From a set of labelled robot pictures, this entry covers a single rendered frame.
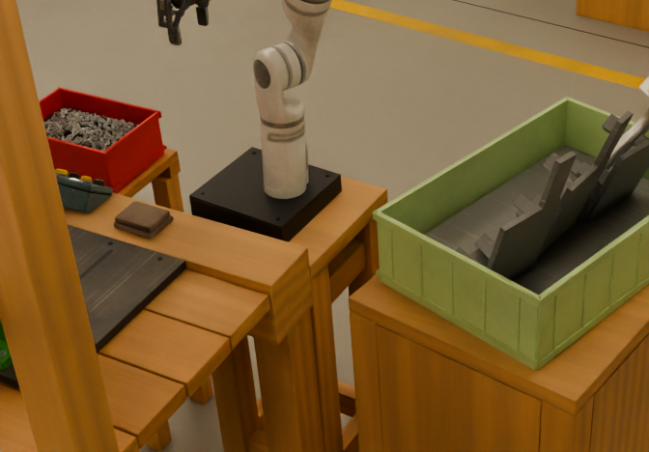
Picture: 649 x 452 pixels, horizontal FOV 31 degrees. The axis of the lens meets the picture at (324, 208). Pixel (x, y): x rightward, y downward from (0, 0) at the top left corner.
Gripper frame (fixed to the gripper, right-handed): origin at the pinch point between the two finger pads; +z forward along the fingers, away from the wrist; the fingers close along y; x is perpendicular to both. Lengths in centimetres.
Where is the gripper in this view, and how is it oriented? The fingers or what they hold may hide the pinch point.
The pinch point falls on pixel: (189, 32)
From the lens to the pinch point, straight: 232.7
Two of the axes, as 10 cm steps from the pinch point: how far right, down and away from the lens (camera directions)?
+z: 0.7, 8.3, 5.6
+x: 8.7, 2.3, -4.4
